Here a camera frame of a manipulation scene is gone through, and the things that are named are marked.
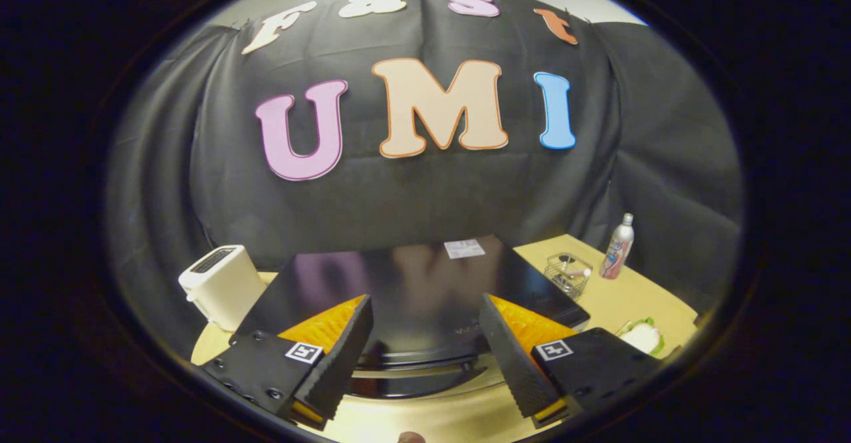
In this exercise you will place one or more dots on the clear glass container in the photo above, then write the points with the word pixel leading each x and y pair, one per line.
pixel 567 275

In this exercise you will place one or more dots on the sandwich with green lettuce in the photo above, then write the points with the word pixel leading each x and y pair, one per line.
pixel 642 336

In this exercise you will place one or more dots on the white pink spray bottle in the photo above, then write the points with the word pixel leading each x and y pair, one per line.
pixel 616 250

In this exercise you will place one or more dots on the black backdrop cloth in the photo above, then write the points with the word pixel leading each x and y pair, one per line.
pixel 432 190

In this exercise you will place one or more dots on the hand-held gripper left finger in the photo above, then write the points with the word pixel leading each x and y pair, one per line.
pixel 346 356

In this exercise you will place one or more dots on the black toaster oven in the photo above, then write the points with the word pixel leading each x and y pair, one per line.
pixel 412 296

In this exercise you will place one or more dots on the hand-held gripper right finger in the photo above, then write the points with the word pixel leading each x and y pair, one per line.
pixel 508 356

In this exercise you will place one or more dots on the white bread toaster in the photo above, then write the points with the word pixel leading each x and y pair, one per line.
pixel 223 283

